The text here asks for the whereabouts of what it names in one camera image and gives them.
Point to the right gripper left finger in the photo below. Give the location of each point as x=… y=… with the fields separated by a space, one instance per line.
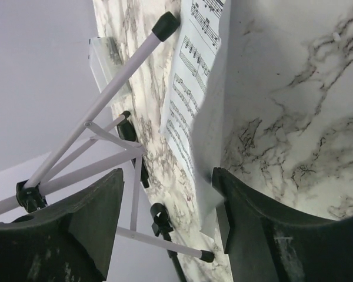
x=70 y=240

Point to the white sheet music page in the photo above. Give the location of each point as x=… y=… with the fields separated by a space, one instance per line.
x=192 y=115

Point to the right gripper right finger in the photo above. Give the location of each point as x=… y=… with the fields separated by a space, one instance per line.
x=266 y=240

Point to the lilac perforated music stand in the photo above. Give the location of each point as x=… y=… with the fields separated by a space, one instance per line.
x=45 y=187

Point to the clear plastic compartment box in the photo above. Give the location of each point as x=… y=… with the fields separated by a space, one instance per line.
x=104 y=60

